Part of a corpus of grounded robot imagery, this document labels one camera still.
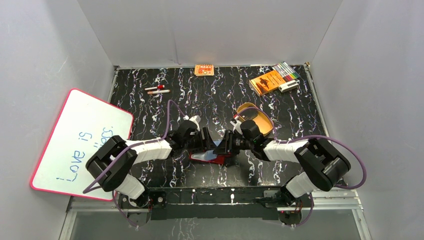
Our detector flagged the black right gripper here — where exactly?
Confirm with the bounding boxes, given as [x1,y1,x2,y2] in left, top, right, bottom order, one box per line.
[212,129,254,156]

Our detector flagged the red leather card holder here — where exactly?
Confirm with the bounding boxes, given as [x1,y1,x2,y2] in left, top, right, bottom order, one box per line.
[186,139,233,165]

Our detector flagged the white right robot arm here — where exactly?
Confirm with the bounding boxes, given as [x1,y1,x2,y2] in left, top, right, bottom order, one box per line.
[213,120,351,207]

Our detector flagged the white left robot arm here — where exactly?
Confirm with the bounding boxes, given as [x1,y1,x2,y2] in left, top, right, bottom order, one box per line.
[85,120,217,208]

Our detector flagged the black card in tray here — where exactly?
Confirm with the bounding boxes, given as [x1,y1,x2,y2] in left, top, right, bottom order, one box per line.
[241,108,261,121]

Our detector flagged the yellow oval tray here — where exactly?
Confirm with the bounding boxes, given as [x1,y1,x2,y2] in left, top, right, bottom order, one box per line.
[236,102,273,137]

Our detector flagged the orange white marker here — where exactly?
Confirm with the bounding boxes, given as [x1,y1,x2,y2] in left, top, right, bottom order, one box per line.
[147,89,171,95]

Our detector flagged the orange book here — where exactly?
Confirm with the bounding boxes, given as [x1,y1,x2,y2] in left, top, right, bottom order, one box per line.
[248,70,286,96]

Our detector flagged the red capped marker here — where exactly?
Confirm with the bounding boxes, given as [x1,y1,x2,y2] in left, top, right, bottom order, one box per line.
[144,84,165,91]

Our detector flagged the small orange notepad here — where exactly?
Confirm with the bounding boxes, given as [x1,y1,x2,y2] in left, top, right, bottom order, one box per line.
[194,64,214,77]

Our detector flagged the white whiteboard eraser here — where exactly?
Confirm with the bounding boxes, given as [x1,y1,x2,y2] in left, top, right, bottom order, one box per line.
[278,80,299,93]

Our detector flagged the pack of coloured markers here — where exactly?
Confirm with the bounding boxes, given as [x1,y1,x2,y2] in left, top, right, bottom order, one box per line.
[272,61,300,82]

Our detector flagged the pink framed whiteboard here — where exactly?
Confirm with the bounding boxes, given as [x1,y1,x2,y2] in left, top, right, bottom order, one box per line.
[30,88,134,201]

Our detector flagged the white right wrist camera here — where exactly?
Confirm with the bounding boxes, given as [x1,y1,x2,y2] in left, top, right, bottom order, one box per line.
[230,115,245,134]

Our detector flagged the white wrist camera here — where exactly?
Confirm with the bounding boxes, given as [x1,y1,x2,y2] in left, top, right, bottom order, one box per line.
[183,115,201,130]
[230,115,245,134]

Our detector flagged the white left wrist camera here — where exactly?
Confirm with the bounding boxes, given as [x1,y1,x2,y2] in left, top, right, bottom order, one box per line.
[183,115,201,130]

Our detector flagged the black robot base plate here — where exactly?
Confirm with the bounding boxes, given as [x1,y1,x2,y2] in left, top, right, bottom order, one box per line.
[117,186,312,225]

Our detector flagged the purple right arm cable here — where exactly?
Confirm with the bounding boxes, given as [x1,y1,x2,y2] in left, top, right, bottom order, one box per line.
[233,107,368,228]

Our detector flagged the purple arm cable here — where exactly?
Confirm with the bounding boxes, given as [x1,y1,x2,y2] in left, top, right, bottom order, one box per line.
[82,99,188,229]
[233,107,368,228]

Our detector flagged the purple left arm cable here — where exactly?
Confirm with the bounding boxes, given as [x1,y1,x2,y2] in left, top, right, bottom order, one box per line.
[82,99,188,229]

